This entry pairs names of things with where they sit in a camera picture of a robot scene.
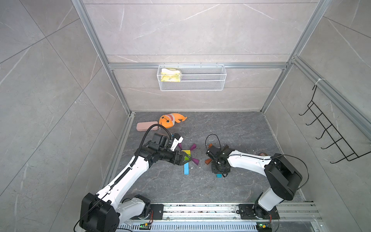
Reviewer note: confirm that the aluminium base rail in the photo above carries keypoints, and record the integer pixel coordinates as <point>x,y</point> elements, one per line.
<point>207,217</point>

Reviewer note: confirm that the pink rectangular case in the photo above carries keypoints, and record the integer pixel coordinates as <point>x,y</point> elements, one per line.
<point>143,126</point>

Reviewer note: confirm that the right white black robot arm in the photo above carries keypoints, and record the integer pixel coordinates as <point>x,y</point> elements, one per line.
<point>284,179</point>

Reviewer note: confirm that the dark walnut wedge block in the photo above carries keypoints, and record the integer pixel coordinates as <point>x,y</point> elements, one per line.
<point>226,147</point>

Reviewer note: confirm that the yellow white cloth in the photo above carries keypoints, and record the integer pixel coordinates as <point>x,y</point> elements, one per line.
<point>170,75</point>

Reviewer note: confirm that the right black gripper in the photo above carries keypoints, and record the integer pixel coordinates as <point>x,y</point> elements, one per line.
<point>214,171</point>

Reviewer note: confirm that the white wire wall basket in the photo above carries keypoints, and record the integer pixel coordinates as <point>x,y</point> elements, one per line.
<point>196,77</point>

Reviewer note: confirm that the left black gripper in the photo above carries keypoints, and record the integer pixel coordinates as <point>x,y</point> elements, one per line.
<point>178,162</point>

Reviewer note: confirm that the black wire hook rack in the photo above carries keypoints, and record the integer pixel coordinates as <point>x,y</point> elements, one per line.
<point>329,130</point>

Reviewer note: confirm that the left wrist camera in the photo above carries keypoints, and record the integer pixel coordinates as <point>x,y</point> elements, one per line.
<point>176,139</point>

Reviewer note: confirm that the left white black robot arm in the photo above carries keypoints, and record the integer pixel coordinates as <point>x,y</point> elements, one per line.
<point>105,211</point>

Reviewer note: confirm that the orange fish plush toy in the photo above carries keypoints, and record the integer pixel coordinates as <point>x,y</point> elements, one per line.
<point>169,120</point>

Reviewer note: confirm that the light blue eraser block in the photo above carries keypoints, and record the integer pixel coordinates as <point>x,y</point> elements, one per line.
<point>186,169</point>

